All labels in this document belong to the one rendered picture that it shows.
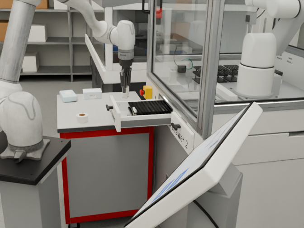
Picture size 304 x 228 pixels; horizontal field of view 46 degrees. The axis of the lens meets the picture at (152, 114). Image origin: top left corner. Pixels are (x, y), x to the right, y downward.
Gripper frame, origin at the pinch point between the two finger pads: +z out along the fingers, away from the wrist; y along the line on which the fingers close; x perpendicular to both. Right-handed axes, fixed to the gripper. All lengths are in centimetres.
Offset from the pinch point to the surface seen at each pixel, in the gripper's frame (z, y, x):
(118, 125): 6.6, 33.2, 9.7
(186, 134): 2, 40, 47
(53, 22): 18, -316, -256
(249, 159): 10, 38, 76
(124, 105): 5.8, 7.3, 2.0
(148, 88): 2.3, -18.5, 7.8
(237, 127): -29, 93, 72
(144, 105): 2.7, 10.1, 15.6
